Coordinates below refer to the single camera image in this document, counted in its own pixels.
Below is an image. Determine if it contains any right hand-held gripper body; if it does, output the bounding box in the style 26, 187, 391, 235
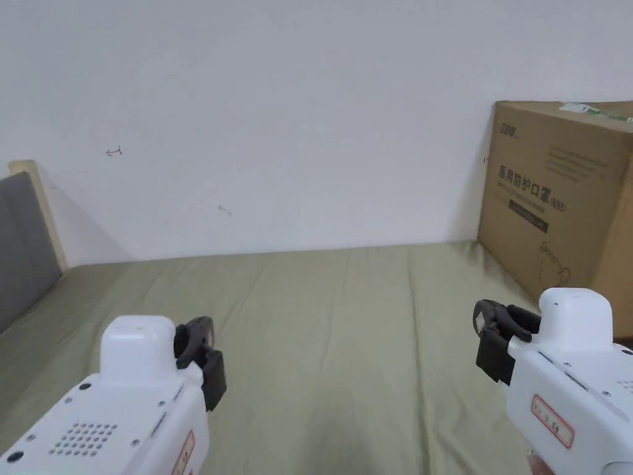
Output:
475, 286, 633, 475

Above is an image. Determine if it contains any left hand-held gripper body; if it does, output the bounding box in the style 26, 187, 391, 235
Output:
0, 315, 228, 475

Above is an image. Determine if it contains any person's right hand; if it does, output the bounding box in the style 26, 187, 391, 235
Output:
526, 452, 564, 475

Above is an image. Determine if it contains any bed with pale green sheet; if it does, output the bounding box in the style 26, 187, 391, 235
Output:
0, 240, 633, 475

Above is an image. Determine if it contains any brown cardboard carton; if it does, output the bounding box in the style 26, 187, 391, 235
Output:
477, 100, 633, 347

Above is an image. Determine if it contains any grey padded headboard, wooden frame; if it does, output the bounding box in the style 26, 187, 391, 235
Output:
0, 159, 69, 335

